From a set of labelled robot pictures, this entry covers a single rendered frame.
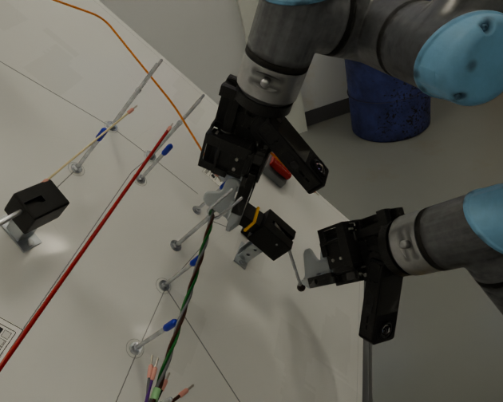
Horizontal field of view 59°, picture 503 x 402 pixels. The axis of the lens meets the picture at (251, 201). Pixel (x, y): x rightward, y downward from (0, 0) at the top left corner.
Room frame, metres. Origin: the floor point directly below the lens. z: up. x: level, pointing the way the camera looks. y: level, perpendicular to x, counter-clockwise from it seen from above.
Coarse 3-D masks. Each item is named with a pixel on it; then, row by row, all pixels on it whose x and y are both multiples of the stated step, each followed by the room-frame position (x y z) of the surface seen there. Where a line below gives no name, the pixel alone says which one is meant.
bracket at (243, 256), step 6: (240, 246) 0.55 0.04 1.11; (246, 246) 0.55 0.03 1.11; (252, 246) 0.52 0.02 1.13; (240, 252) 0.53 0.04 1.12; (246, 252) 0.53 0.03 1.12; (252, 252) 0.52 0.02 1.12; (258, 252) 0.52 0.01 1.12; (234, 258) 0.53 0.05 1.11; (240, 258) 0.53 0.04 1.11; (246, 258) 0.53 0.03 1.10; (240, 264) 0.52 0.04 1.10; (246, 264) 0.52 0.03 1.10
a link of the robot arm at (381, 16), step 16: (352, 0) 0.47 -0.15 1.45; (368, 0) 0.47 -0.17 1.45; (384, 0) 0.46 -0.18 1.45; (400, 0) 0.44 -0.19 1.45; (352, 16) 0.46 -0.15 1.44; (368, 16) 0.46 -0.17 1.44; (384, 16) 0.43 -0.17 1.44; (352, 32) 0.46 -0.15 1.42; (368, 32) 0.44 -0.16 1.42; (336, 48) 0.46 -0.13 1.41; (352, 48) 0.46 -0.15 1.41; (368, 48) 0.44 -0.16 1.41; (368, 64) 0.46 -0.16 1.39
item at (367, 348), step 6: (366, 342) 0.49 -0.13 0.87; (366, 348) 0.48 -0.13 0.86; (366, 354) 0.47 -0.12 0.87; (366, 360) 0.46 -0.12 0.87; (366, 366) 0.45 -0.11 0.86; (366, 372) 0.44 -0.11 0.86; (366, 378) 0.43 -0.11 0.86; (366, 384) 0.41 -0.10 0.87; (366, 390) 0.41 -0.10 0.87; (366, 396) 0.40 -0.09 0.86
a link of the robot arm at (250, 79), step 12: (252, 60) 0.53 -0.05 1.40; (240, 72) 0.50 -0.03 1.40; (252, 72) 0.47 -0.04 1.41; (264, 72) 0.47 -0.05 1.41; (276, 72) 0.54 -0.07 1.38; (240, 84) 0.49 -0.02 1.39; (252, 84) 0.47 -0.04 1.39; (264, 84) 0.46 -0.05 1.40; (276, 84) 0.46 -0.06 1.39; (288, 84) 0.46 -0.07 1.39; (300, 84) 0.48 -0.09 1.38; (252, 96) 0.47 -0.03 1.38; (264, 96) 0.47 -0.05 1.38; (276, 96) 0.47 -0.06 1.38; (288, 96) 0.47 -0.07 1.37
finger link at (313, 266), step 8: (304, 256) 0.50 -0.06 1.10; (312, 256) 0.49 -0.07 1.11; (304, 264) 0.50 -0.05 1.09; (312, 264) 0.48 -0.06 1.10; (320, 264) 0.47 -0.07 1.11; (328, 264) 0.46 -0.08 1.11; (312, 272) 0.48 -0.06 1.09; (320, 272) 0.46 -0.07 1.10; (328, 272) 0.45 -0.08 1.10; (304, 280) 0.48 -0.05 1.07
